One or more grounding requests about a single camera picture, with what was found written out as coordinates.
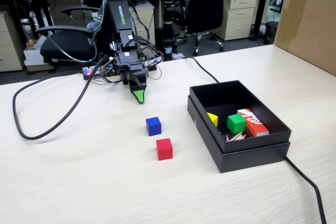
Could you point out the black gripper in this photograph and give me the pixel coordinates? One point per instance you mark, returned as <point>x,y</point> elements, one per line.
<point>131,67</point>

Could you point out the red wooden cube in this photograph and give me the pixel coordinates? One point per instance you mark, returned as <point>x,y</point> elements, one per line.
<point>164,149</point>

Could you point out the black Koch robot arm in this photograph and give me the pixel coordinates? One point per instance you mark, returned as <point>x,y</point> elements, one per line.
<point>118,14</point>

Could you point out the blue wooden cube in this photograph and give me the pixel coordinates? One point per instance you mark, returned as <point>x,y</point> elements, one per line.
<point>153,127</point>

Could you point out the green wooden cube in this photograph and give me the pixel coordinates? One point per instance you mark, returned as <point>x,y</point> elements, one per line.
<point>236,124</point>

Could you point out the small circuit board red LED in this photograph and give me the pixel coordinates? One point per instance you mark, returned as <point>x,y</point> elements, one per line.
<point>88,73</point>

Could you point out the black vertical pole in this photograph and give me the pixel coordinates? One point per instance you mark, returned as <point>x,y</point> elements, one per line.
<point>168,24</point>

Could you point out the striped green cloth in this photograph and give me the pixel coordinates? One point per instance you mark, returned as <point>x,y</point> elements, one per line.
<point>98,19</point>

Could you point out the yellow wooden block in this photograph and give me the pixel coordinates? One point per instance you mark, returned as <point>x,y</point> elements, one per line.
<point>214,120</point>

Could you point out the black office chair with armrests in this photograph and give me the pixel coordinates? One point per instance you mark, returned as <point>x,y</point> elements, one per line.
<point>65,48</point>

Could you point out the wooden match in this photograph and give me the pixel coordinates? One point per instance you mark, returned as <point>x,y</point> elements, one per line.
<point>240,137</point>
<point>236,136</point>
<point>226,137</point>

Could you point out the black mesh office chair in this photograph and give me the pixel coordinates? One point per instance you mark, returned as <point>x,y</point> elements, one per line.
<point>204,3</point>

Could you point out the stack of white boxes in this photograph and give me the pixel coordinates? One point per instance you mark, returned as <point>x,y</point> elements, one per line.
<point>32,56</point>

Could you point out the red and white matchbox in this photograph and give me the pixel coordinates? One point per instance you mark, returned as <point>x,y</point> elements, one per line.
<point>256,127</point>

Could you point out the black cardboard box tray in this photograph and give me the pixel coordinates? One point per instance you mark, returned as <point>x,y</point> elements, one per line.
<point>249,145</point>

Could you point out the white drawer cabinet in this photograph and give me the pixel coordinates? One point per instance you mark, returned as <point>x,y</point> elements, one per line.
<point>241,14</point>

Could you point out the black open box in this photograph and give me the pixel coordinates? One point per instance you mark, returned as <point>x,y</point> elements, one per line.
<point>249,161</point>

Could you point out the beige drawer cabinet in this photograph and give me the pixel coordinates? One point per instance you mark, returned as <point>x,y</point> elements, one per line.
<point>10,51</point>

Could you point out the black waste bin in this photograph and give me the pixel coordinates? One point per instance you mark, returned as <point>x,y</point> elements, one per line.
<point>270,33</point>

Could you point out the large brown cardboard box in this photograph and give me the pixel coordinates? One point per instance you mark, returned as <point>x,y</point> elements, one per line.
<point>309,24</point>

